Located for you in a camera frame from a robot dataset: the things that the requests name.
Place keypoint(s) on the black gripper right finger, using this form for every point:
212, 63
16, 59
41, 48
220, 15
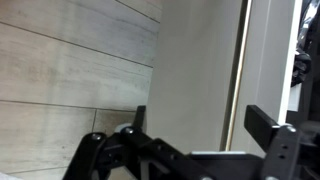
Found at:
267, 133

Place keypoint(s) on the black items inside drawer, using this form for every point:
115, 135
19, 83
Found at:
302, 59

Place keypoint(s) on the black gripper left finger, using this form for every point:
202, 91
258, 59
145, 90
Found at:
139, 120

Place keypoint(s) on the grey drawer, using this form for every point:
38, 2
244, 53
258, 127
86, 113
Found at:
213, 59

